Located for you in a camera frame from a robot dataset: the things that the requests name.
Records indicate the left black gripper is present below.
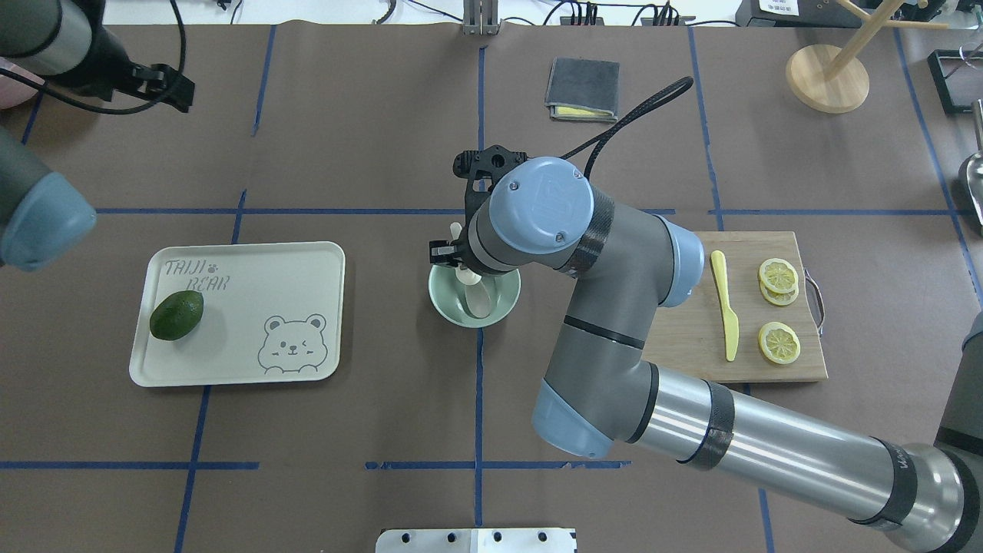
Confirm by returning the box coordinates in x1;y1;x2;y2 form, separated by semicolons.
101;31;194;113

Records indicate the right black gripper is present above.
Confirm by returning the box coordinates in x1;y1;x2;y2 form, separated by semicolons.
429;146;529;277

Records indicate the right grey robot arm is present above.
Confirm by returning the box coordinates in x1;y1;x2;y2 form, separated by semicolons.
429;146;981;552

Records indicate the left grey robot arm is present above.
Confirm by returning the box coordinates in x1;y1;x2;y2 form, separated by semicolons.
1;1;194;272

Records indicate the light green bowl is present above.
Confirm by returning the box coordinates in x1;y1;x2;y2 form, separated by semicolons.
428;265;521;329

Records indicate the pink cup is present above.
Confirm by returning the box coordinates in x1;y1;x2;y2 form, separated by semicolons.
0;75;38;110

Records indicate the grey folded cloth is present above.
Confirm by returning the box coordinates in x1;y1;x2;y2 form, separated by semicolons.
544;57;621;123

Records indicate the green avocado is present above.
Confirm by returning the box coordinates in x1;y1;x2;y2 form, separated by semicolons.
150;290;204;342

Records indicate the yellow plastic knife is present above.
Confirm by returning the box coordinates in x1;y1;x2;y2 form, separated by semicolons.
710;250;740;362

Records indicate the wooden cutting board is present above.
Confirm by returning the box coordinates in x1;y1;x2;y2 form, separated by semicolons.
642;231;828;382

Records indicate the upper lemon slice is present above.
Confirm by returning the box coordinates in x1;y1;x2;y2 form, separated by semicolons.
758;257;799;294

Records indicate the lemon slice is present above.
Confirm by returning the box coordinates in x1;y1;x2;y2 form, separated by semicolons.
758;257;799;294
758;321;801;365

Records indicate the lemon slice underneath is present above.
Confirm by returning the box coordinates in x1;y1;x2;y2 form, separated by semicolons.
759;283;799;307

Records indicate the lower lemon slice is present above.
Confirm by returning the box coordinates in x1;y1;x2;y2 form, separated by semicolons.
758;321;801;365

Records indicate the wooden mug tree stand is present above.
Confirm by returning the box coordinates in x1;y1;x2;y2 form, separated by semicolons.
784;1;949;114

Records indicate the black device with label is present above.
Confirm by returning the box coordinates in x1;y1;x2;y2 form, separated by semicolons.
734;1;862;28

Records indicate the metal scoop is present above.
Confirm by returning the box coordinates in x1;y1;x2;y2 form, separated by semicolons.
961;99;982;227

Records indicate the grey metal mount bracket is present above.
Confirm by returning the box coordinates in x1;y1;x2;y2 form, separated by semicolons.
461;0;501;36

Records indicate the white metal base plate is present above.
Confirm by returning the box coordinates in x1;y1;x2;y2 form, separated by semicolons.
375;528;578;552

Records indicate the black box frame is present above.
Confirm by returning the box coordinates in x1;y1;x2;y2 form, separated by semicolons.
927;47;982;114

